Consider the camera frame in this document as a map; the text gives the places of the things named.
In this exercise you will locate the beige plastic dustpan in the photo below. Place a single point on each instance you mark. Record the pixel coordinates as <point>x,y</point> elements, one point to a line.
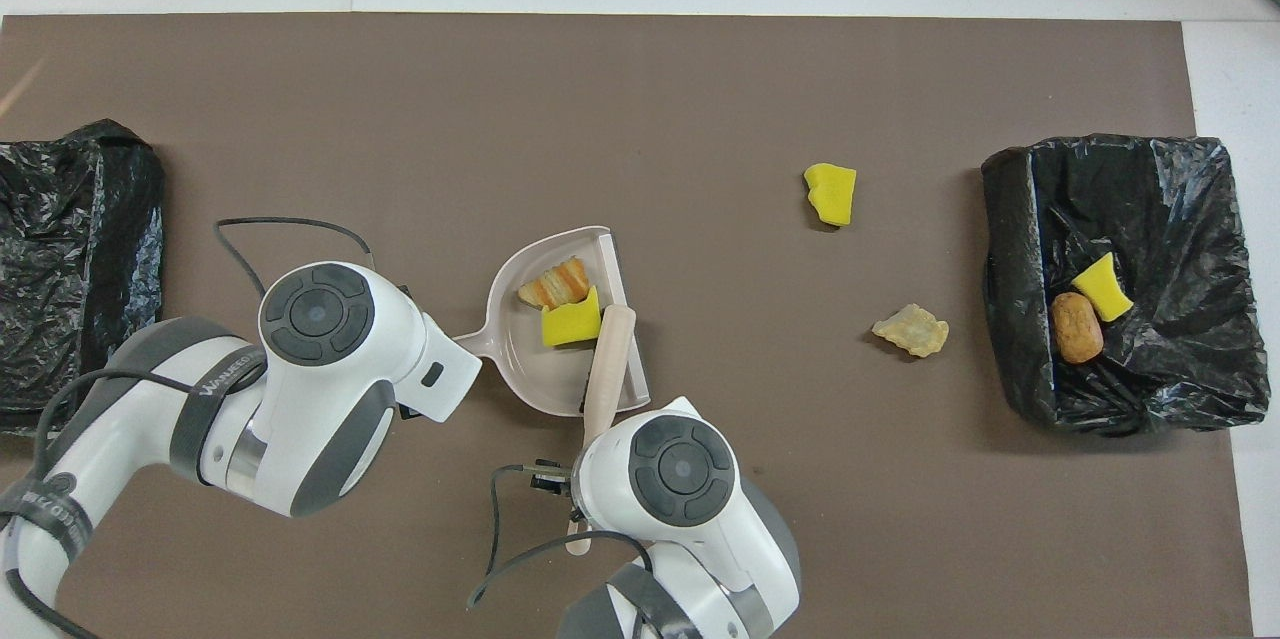
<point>530,359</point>

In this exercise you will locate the beige hand brush black bristles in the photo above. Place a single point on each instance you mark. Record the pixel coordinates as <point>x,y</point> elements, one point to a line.
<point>610,359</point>

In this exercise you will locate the notched yellow sponge piece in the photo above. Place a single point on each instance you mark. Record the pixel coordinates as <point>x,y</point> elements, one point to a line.
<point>570,324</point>

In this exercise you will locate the striped orange toy bread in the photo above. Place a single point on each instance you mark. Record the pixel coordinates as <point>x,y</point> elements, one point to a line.
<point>555,284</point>

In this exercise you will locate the brown toy bread roll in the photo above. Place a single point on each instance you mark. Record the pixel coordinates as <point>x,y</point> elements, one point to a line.
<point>1077,329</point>

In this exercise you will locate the small yellow sponge wedge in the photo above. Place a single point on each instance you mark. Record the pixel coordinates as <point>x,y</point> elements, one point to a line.
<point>1103,289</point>

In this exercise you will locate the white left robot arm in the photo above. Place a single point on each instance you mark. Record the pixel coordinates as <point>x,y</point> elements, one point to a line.
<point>320,399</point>

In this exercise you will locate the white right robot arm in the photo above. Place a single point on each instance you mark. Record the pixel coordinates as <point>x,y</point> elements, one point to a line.
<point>690,479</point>

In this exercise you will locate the black bag lined bin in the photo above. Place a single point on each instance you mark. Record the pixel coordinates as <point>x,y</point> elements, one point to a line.
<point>1200,219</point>
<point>70,239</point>

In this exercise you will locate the brown table mat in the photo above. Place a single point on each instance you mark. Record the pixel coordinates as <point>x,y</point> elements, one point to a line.
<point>600,119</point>

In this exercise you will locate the pale flaky pastry piece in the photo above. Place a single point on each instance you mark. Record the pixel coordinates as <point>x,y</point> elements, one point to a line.
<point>912,330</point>

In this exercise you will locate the yellow sponge block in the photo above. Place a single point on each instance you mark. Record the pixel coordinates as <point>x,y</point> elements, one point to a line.
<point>832,196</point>

